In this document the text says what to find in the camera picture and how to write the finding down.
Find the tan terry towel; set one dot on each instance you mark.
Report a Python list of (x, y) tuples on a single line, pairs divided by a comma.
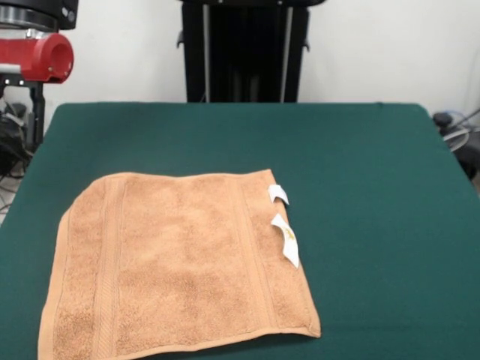
[(187, 262)]

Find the dark green table cloth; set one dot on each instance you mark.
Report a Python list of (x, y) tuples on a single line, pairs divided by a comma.
[(375, 150)]

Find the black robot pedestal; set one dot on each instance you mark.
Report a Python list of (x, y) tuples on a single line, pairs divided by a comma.
[(243, 56)]

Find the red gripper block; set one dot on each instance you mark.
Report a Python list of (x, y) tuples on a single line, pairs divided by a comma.
[(37, 56)]

